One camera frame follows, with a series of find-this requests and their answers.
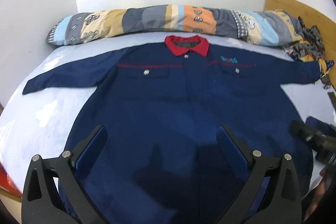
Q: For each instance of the navy work jacket red collar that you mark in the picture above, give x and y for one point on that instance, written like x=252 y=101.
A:
x=161 y=104

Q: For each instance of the patchwork rolled quilt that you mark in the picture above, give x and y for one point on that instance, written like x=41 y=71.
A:
x=267 y=28

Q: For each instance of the wooden headboard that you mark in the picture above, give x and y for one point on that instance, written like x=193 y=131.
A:
x=310 y=16

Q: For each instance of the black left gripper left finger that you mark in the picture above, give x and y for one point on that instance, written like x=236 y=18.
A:
x=41 y=201

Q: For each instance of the dark patterned cloth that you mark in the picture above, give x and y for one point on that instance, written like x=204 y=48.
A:
x=311 y=48

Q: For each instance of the red object at bedside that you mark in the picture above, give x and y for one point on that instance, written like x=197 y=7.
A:
x=7 y=184

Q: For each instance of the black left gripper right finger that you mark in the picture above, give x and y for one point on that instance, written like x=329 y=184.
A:
x=270 y=193

